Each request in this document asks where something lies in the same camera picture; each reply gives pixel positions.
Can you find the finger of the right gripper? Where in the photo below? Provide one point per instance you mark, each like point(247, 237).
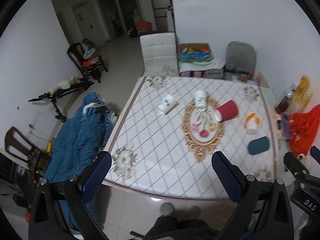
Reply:
point(315, 153)

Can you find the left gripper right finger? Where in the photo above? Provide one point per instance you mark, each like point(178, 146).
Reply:
point(263, 211)

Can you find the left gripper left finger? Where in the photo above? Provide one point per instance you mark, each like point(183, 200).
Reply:
point(47, 220)

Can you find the white bamboo print paper cup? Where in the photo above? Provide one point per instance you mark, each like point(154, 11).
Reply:
point(166, 104)

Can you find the dark teal cup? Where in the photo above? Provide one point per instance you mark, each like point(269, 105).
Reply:
point(258, 146)

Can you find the orange and white paper cup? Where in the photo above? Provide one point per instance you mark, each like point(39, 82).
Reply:
point(252, 123)

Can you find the red ribbed paper cup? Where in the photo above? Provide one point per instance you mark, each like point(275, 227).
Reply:
point(226, 112)

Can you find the white enamel mug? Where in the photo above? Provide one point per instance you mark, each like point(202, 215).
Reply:
point(306, 160)

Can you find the red plastic bag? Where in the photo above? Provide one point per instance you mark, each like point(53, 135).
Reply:
point(303, 130)

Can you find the dark liquid bottle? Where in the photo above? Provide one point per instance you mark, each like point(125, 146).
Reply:
point(285, 100)

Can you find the yellow snack bag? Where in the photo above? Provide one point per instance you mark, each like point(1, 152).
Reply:
point(302, 95)

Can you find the dark wooden chair near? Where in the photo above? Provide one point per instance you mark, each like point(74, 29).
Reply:
point(23, 152)

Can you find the dark wooden chair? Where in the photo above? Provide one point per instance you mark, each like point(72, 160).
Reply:
point(88, 62)
point(23, 152)

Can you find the blue quilted blanket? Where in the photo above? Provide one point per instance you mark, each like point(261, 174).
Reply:
point(77, 145)

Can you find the patterned white tablecloth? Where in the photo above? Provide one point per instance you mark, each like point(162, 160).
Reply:
point(171, 155)

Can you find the grey padded chair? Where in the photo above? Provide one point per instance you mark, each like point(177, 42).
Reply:
point(241, 59)

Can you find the black tripod stand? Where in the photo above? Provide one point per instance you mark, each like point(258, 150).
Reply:
point(62, 89)

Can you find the dark wooden chair far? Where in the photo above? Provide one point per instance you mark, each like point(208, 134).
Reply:
point(88, 62)

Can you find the cardboard box with items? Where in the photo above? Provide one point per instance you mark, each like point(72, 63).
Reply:
point(194, 52)

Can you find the white padded chair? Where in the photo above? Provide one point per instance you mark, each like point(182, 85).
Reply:
point(159, 53)

